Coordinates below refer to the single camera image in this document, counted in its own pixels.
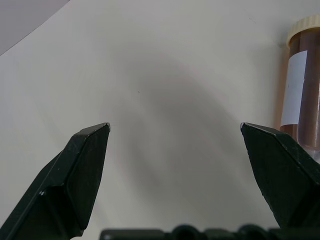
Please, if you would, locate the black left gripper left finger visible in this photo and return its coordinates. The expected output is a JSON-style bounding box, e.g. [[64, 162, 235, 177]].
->
[[0, 122, 111, 240]]

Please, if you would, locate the brown jar with cream lid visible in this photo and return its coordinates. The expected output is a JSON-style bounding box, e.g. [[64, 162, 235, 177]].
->
[[276, 14, 320, 163]]

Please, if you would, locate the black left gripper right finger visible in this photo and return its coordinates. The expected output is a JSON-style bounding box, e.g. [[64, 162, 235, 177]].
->
[[239, 121, 320, 230]]

